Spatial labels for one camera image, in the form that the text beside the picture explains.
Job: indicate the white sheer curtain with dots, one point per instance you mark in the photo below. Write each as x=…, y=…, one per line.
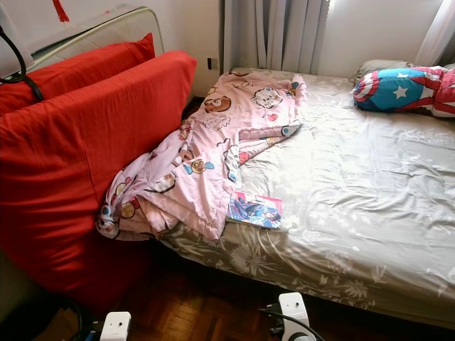
x=437, y=39

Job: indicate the grey pillow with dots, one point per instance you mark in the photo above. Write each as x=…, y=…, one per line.
x=377, y=66

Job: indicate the grey floral bed sheet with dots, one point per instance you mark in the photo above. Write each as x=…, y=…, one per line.
x=362, y=199

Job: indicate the grey curtain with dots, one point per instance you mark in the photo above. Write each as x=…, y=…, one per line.
x=277, y=35

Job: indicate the colourful comic book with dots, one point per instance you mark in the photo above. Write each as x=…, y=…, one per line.
x=256, y=210

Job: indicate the red hanging tassel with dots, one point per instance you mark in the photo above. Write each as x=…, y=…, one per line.
x=60, y=10

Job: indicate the blue red star shield pillow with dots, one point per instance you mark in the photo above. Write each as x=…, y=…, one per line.
x=394, y=91

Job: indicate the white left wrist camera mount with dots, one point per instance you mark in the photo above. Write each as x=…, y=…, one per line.
x=116, y=327

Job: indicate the pink cartoon print blanket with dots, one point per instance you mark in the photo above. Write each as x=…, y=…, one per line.
x=206, y=142

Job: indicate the brown cardboard piece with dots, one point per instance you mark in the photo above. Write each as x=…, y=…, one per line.
x=58, y=330

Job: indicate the red fabric cushion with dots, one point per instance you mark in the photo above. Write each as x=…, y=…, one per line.
x=92, y=67
x=85, y=170

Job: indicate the wall power outlet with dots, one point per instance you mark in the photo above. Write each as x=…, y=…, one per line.
x=212, y=64

